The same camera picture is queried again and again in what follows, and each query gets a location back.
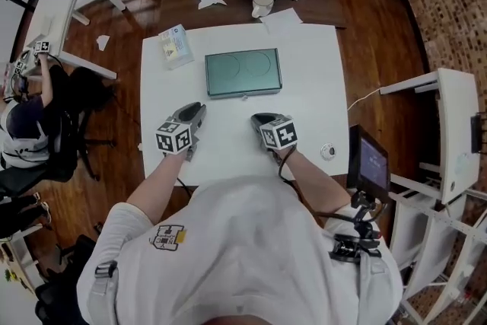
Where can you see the person's left forearm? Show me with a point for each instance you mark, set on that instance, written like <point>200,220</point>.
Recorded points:
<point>160,186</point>

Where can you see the green box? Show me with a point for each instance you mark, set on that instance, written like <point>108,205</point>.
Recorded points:
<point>242,72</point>

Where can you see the white desk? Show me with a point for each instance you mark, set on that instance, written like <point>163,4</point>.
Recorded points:
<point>458,133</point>
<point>57,15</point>

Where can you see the black monitor screen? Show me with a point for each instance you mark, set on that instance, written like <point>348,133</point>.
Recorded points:
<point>371,163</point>

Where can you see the white mug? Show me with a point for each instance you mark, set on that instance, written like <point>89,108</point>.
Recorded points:
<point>262,4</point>

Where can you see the small round white device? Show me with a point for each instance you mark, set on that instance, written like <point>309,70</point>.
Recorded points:
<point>327,151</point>

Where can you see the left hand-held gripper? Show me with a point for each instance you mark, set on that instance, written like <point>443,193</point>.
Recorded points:
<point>173,137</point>

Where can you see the small white paper scrap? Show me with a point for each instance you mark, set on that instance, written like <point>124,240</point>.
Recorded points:
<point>103,42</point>

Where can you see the white shelf rack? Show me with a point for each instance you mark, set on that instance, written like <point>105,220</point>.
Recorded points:
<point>437,239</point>

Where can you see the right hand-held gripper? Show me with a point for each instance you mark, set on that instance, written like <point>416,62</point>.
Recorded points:
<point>281,133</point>

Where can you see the white paper sheet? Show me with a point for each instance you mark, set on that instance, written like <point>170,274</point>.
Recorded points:
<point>282,20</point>

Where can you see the person's white shirt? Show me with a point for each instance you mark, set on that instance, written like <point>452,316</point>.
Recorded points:
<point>239,251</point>

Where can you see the clear wrapped packet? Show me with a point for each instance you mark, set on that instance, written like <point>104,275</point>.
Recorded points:
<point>176,47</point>

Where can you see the person's right forearm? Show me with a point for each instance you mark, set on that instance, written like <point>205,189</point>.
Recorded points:
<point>316,182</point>

